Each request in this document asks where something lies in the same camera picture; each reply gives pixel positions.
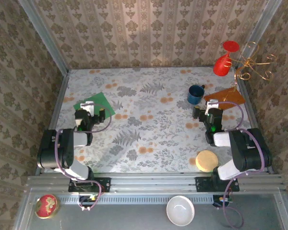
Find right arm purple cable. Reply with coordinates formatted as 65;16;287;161
216;101;267;228

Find round yellow cork disc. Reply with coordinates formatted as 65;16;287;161
195;149;218;173

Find dark blue mug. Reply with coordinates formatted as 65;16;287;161
187;84;206;105

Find aluminium frame post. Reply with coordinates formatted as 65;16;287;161
18;0;70;75

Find green paper sheet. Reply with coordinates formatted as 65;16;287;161
73;92;117;123

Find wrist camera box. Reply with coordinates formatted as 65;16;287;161
80;101;96;115
205;100;219;115

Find grey slotted cable duct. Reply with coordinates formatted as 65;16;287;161
57;193;214;205

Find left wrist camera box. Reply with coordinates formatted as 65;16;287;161
80;101;96;115

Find aluminium front frame rail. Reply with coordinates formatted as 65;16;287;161
26;172;285;192

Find white bowl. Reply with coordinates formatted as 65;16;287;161
166;195;195;227

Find red embroidered round tin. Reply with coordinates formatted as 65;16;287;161
35;194;60;219

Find gold wire stand orange base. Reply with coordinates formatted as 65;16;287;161
204;41;278;115

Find floral patterned table cover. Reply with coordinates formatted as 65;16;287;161
43;67;266;173

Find small controller board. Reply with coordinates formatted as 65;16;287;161
78;194;98;203
213;194;233;207

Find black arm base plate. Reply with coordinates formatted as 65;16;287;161
195;176;240;193
68;176;111;193

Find red plastic wine glass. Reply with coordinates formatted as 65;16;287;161
213;40;240;77

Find aluminium side rail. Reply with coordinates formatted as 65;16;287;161
236;69;274;174
35;71;70;175

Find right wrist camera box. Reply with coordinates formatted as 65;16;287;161
205;100;219;115

